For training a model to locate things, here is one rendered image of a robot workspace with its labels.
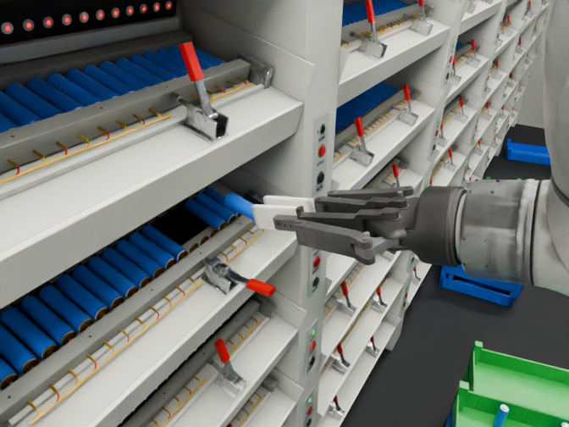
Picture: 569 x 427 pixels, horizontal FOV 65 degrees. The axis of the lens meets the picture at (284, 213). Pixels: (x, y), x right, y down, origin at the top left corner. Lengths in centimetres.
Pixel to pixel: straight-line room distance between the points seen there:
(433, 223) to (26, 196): 33
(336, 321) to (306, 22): 73
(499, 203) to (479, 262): 5
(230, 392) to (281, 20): 52
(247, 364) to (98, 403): 31
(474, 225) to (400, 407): 128
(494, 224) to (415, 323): 154
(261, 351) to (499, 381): 88
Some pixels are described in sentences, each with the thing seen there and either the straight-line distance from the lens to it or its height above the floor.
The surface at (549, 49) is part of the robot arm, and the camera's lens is 29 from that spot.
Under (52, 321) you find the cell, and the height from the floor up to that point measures 98.
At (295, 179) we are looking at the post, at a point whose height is 102.
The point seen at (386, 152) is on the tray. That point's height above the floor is 93.
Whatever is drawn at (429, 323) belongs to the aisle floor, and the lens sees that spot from 193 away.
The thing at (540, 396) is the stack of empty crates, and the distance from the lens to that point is 149.
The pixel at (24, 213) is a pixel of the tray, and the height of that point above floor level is 114.
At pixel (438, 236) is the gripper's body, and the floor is 109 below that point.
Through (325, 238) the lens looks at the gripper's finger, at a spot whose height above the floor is 106.
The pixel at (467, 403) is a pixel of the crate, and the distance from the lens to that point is 117.
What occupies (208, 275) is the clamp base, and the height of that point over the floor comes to 95.
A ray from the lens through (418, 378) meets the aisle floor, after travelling 173.
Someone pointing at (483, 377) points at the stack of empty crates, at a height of 24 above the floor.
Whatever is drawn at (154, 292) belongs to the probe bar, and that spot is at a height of 97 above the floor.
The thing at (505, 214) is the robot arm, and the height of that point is 112.
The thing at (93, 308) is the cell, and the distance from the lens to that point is 52.
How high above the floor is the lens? 131
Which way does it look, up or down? 31 degrees down
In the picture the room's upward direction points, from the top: straight up
